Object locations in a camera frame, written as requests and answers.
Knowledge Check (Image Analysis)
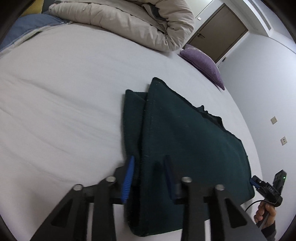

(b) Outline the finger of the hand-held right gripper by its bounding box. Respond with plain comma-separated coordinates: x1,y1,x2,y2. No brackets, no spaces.
249,175,262,189

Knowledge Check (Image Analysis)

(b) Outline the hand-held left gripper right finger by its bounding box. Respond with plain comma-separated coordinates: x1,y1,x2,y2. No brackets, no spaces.
163,155,269,241

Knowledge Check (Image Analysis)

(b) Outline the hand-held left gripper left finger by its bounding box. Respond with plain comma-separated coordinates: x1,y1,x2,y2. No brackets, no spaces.
30,155,136,241

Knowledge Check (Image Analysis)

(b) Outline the dark green sweater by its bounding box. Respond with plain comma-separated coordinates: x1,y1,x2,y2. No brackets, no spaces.
121,77,256,237

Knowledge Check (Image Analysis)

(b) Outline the person's right forearm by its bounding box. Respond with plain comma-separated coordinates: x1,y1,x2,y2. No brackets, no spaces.
260,221,278,241

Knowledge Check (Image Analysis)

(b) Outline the person's right hand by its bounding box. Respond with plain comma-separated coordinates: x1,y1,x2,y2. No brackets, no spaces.
254,201,277,229

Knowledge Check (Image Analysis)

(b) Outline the purple pillow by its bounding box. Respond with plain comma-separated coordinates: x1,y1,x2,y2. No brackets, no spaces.
180,44,225,91

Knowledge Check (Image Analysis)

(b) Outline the brown door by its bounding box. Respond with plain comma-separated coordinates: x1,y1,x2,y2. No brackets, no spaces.
188,3,249,64

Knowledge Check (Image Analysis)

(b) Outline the beige rolled duvet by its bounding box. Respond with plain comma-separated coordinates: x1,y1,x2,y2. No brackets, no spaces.
47,0,195,52

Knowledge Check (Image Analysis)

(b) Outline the air vent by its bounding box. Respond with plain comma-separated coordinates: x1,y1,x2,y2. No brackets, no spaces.
245,0,271,30

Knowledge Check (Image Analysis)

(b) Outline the blue pillow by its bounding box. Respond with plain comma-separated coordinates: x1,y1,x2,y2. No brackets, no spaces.
0,14,70,54

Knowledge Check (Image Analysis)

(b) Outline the yellow pillow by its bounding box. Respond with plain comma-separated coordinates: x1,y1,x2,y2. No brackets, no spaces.
22,0,43,16

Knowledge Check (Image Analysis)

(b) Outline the black cable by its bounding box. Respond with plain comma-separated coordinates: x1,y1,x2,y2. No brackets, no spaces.
245,199,264,211

